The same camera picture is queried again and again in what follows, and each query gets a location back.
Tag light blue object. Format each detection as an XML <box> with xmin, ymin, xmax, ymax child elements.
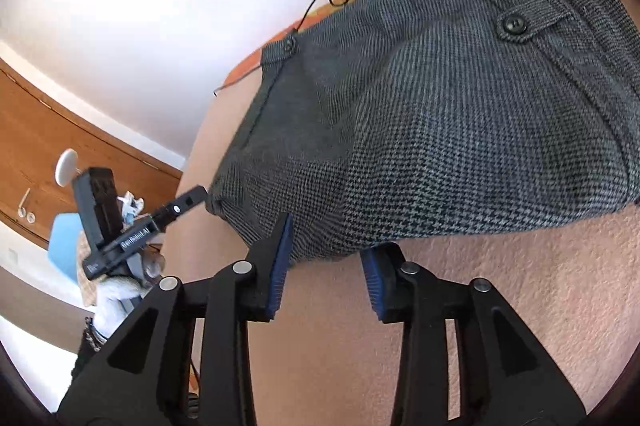
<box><xmin>47</xmin><ymin>212</ymin><xmax>84</xmax><ymax>278</ymax></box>

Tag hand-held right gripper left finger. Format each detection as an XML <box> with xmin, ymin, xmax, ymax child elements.
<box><xmin>57</xmin><ymin>212</ymin><xmax>294</xmax><ymax>426</ymax></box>

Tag wooden door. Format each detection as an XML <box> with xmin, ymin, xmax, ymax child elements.
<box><xmin>0</xmin><ymin>56</ymin><xmax>186</xmax><ymax>252</ymax></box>

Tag grey houndstooth pants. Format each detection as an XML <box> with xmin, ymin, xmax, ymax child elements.
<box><xmin>207</xmin><ymin>0</ymin><xmax>640</xmax><ymax>265</ymax></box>

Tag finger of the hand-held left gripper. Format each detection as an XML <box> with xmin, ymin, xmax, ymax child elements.
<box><xmin>152</xmin><ymin>184</ymin><xmax>209</xmax><ymax>230</ymax></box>

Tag white round door knob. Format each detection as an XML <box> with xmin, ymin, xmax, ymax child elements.
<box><xmin>55</xmin><ymin>149</ymin><xmax>80</xmax><ymax>187</ymax></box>

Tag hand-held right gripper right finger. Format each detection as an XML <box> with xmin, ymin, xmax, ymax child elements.
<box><xmin>360</xmin><ymin>243</ymin><xmax>587</xmax><ymax>426</ymax></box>

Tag peach and orange blanket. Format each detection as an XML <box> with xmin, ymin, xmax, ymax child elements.
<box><xmin>180</xmin><ymin>0</ymin><xmax>640</xmax><ymax>419</ymax></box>

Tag person's left hand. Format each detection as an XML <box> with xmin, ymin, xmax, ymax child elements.
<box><xmin>94</xmin><ymin>250</ymin><xmax>167</xmax><ymax>334</ymax></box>

